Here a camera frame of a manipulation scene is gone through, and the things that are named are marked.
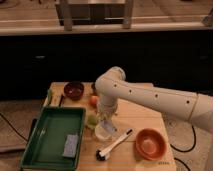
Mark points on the small metal cup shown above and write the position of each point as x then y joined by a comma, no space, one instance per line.
93,88

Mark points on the grey towel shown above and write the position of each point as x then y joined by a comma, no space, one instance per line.
108,126

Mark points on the white dish brush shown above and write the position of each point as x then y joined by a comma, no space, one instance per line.
103,155

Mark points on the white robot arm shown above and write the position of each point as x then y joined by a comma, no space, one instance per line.
194,108

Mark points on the white paper cup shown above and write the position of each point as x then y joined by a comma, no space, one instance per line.
101,133

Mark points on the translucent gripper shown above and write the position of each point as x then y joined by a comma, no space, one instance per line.
105,116

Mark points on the grey sponge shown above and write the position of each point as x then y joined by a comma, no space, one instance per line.
70,146

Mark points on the dark red bowl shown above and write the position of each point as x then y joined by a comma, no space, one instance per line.
74,90

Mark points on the green-handled utensil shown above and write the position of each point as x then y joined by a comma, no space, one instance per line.
49,97

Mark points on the green plastic tray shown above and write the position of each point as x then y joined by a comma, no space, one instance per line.
47,141

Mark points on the black-handled utensil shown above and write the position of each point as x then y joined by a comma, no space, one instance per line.
61,100

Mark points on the green plastic cup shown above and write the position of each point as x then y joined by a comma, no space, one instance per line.
92,122

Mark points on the wooden chair frame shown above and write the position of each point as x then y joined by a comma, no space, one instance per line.
94,12

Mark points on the orange plastic bowl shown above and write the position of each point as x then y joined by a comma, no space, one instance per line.
150,145

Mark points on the orange peach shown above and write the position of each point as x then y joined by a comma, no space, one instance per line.
93,101

